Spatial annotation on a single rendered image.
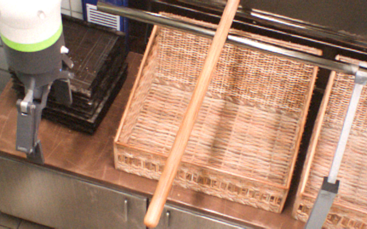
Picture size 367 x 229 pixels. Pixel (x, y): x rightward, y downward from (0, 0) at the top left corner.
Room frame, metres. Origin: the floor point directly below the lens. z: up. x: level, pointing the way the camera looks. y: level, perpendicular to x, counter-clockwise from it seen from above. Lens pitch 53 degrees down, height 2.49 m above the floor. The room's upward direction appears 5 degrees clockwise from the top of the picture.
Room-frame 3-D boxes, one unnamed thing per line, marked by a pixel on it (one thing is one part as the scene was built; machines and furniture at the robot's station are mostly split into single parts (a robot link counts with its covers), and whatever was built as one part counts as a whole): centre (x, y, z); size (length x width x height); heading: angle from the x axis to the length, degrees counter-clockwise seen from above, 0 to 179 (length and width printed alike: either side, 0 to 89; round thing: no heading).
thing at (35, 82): (0.71, 0.24, 1.62); 0.08 x 0.07 x 0.09; 168
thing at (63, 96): (0.78, 0.22, 1.49); 0.03 x 0.01 x 0.07; 78
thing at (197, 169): (1.36, -0.11, 0.72); 0.56 x 0.49 x 0.28; 78
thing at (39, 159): (0.65, 0.25, 1.49); 0.03 x 0.01 x 0.07; 78
